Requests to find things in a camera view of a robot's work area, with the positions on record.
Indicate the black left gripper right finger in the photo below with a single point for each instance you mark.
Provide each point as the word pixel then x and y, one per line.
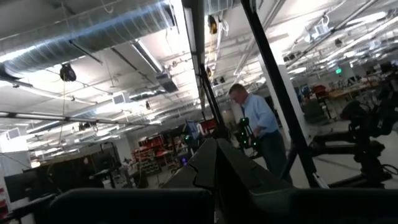
pixel 236 174

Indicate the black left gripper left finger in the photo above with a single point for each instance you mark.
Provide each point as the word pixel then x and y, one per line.
pixel 205 165

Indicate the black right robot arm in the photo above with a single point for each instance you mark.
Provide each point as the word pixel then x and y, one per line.
pixel 335 143

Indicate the blue lit monitor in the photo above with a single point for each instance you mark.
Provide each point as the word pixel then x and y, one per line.
pixel 192 129

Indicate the red bin shelf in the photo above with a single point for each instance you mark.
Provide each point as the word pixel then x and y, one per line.
pixel 152 152

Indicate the person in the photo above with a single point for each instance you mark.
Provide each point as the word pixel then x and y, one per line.
pixel 261 115

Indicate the green exit sign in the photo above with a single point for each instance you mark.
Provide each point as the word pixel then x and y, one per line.
pixel 338 71

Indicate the ceiling light fixture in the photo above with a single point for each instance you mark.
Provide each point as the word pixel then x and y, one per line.
pixel 147 56

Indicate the long ceiling light bar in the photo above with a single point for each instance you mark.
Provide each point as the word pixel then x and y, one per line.
pixel 62 118

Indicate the black computer monitor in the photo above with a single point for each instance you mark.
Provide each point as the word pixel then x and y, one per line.
pixel 28 186

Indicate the large silver ventilation duct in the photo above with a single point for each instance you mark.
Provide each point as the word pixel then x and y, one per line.
pixel 93 34

